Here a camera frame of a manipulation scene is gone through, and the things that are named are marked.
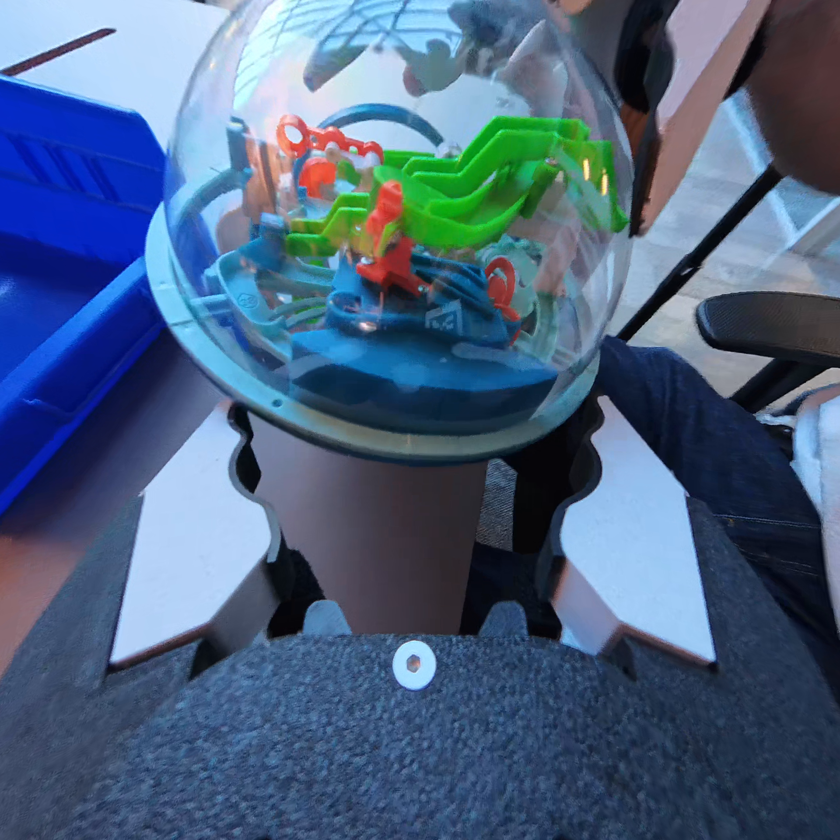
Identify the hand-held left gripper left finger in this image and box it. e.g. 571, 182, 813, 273
108, 400, 294, 670

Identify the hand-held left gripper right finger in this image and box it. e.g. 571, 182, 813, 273
533, 395, 719, 669

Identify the clear plastic maze ball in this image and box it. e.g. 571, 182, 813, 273
144, 0, 635, 463

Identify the person's right forearm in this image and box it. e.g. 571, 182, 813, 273
742, 0, 840, 194

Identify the person's blue jeans leg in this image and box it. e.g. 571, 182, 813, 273
459, 335, 840, 700

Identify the person's white shirt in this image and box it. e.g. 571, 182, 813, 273
789, 386, 840, 529

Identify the black office chair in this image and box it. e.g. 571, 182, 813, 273
617, 164, 840, 411

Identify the blue plastic bin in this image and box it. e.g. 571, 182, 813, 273
0, 74, 169, 517

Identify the wooden table leg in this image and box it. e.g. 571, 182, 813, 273
640, 0, 772, 235

